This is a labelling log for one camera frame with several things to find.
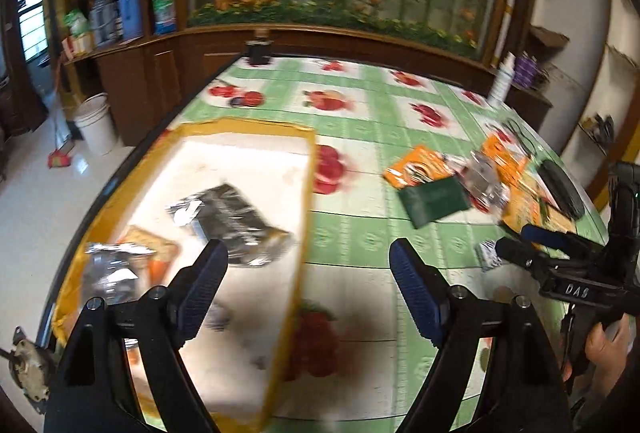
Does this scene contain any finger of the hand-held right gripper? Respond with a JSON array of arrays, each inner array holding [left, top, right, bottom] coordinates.
[[520, 223, 607, 261], [494, 237, 558, 285]]

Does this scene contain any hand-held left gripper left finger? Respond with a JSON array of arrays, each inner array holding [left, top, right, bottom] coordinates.
[[44, 239, 231, 433]]

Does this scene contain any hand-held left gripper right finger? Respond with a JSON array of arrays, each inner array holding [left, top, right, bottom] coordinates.
[[389, 238, 573, 433]]

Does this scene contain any clear plastic snack packet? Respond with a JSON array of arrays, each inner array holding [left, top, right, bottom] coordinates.
[[457, 152, 511, 214]]

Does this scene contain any green cracker packet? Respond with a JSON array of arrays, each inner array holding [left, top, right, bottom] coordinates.
[[398, 176, 471, 229]]

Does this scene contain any orange snack packet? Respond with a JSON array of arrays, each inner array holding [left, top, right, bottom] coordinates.
[[482, 133, 533, 184], [502, 178, 576, 234], [384, 145, 453, 190]]

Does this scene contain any yellow cardboard box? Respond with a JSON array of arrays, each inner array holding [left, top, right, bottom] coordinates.
[[52, 117, 318, 431]]

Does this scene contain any person's right hand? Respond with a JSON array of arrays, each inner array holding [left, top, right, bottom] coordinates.
[[584, 314, 632, 398]]

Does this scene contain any small white candy packet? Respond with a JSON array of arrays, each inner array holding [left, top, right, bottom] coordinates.
[[475, 239, 506, 271]]

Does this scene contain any black oblong case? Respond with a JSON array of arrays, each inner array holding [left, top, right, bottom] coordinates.
[[536, 159, 586, 220]]

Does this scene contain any orange cracker packet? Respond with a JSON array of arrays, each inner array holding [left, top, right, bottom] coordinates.
[[117, 225, 181, 289]]

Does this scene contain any silver black snack packet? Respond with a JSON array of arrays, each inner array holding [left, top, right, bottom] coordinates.
[[167, 184, 293, 269]]

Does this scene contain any green fruit print tablecloth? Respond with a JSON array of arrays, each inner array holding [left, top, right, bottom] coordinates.
[[52, 55, 616, 433]]

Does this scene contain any silver foil snack packet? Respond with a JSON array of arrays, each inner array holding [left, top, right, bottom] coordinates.
[[80, 242, 156, 314]]

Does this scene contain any white bottle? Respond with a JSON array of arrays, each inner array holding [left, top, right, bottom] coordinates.
[[487, 53, 516, 106]]

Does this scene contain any purple container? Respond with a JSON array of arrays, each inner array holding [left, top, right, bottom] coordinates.
[[514, 55, 538, 88]]

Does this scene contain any red broom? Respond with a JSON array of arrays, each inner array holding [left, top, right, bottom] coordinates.
[[47, 58, 73, 170]]

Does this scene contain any white plastic bucket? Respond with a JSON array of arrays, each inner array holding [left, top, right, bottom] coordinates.
[[73, 93, 119, 156]]

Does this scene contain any rusty metal fitting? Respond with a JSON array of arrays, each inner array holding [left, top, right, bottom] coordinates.
[[0, 327, 56, 414]]

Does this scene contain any low wooden cabinet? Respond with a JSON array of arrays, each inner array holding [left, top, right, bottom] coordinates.
[[60, 25, 551, 148]]

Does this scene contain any dark glass jar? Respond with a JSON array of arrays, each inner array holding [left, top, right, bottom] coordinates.
[[246, 30, 273, 66]]

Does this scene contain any red white carton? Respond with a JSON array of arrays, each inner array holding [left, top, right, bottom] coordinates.
[[62, 35, 94, 58]]

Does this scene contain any green white bag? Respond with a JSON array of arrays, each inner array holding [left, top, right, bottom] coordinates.
[[152, 0, 178, 36]]

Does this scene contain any blue thermos bottle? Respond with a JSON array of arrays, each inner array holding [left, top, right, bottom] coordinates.
[[117, 0, 143, 41]]

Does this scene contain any grey bottle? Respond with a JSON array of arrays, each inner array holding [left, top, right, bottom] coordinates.
[[92, 0, 118, 46]]

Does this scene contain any small green bag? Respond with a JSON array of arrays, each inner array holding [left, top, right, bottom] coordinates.
[[64, 10, 93, 38]]

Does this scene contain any window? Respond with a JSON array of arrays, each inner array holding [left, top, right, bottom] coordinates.
[[17, 0, 51, 61]]

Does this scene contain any white wall shelf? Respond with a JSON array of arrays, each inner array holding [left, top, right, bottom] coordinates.
[[530, 25, 640, 194]]

